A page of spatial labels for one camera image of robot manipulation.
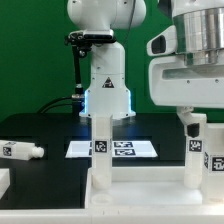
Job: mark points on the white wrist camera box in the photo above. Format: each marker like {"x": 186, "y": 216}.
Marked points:
{"x": 164, "y": 43}

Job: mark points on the white block left edge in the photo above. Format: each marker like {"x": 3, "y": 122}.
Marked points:
{"x": 4, "y": 181}

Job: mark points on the white desk top tray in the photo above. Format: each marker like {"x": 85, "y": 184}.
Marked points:
{"x": 149, "y": 187}

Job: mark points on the white front rail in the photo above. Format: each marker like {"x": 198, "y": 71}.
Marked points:
{"x": 87, "y": 217}

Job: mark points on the marker tag sheet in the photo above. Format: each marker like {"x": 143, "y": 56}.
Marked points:
{"x": 120, "y": 149}

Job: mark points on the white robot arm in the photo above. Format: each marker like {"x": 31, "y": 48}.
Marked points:
{"x": 118, "y": 72}

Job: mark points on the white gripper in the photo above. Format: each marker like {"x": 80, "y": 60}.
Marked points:
{"x": 172, "y": 83}

